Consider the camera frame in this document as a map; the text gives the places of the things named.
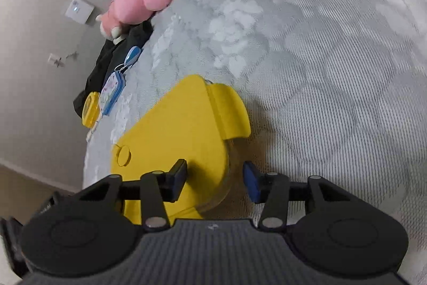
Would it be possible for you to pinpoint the clear glass divided container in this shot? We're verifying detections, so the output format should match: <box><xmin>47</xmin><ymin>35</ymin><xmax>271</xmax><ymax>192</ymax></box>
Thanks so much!
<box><xmin>197</xmin><ymin>137</ymin><xmax>248</xmax><ymax>216</ymax></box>

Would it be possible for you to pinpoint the grey quilted mattress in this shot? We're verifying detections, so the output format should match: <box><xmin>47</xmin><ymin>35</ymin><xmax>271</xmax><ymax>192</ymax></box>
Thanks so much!
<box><xmin>81</xmin><ymin>0</ymin><xmax>427</xmax><ymax>274</ymax></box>

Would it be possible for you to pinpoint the blue patterned pouch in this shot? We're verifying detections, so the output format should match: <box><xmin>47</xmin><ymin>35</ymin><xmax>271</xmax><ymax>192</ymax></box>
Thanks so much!
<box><xmin>100</xmin><ymin>71</ymin><xmax>127</xmax><ymax>116</ymax></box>

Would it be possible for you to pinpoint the black cloth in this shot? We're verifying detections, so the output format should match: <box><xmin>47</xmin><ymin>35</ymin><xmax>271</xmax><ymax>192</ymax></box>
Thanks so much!
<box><xmin>73</xmin><ymin>21</ymin><xmax>155</xmax><ymax>119</ymax></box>

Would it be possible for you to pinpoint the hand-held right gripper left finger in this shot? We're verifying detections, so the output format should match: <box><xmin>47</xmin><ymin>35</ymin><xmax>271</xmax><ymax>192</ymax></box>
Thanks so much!
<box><xmin>75</xmin><ymin>159</ymin><xmax>188</xmax><ymax>232</ymax></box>

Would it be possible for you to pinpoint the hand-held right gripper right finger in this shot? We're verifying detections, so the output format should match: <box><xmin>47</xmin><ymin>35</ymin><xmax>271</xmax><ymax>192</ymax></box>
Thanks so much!
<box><xmin>242</xmin><ymin>161</ymin><xmax>351</xmax><ymax>232</ymax></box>

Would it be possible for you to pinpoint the pink plush toy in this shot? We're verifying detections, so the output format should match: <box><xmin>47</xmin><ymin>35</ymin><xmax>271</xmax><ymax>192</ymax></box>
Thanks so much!
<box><xmin>96</xmin><ymin>0</ymin><xmax>176</xmax><ymax>45</ymax></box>

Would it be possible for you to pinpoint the blue oval keychain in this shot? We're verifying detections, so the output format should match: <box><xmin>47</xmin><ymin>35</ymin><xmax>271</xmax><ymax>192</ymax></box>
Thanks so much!
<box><xmin>115</xmin><ymin>46</ymin><xmax>143</xmax><ymax>74</ymax></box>

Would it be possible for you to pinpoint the small yellow round box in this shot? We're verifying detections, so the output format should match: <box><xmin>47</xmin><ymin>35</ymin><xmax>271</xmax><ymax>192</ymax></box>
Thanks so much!
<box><xmin>81</xmin><ymin>91</ymin><xmax>101</xmax><ymax>129</ymax></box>

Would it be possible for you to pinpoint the white patterned cloth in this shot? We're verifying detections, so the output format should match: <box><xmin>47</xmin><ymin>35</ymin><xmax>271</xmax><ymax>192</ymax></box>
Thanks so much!
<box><xmin>86</xmin><ymin>111</ymin><xmax>101</xmax><ymax>143</ymax></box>

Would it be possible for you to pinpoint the yellow plastic container lid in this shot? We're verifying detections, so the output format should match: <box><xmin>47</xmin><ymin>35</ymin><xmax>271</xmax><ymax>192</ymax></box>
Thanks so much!
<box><xmin>110</xmin><ymin>74</ymin><xmax>252</xmax><ymax>226</ymax></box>

